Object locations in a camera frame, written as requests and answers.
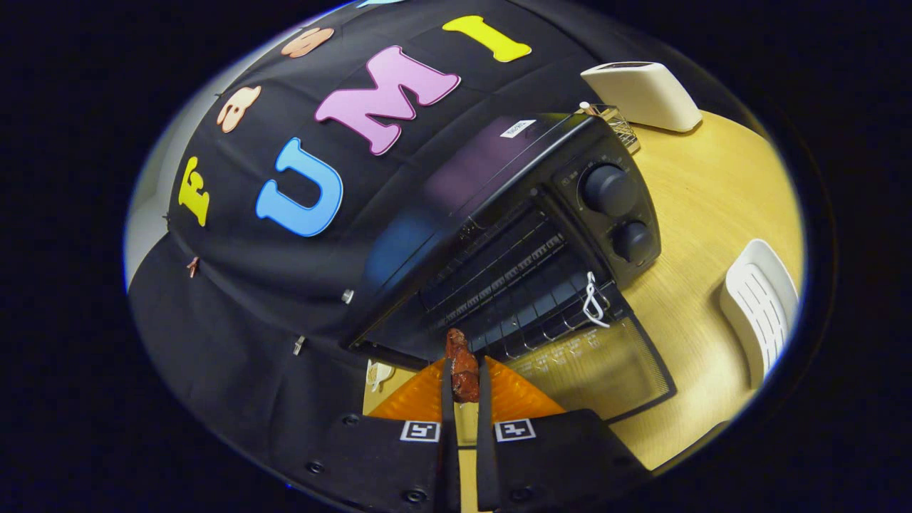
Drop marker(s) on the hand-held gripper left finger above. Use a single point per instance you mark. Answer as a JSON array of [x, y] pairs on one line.
[[449, 434]]

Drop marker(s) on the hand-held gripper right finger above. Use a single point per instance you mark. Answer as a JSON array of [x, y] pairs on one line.
[[486, 442]]

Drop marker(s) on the red dried meat slice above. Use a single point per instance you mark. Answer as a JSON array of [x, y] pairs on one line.
[[463, 363]]

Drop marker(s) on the black toaster oven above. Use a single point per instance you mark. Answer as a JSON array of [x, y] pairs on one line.
[[463, 178]]

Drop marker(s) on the white pop-up toaster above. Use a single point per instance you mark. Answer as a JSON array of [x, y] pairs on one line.
[[641, 92]]

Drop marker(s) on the white divided seasoning dish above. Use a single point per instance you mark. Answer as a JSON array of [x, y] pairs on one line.
[[379, 374]]

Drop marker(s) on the metal clip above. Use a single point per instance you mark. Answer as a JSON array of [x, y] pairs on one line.
[[299, 345]]

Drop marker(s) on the white ribbed dish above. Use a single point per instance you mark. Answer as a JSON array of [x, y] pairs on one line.
[[759, 306]]

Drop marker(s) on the wooden clip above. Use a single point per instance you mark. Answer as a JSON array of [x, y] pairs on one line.
[[192, 267]]

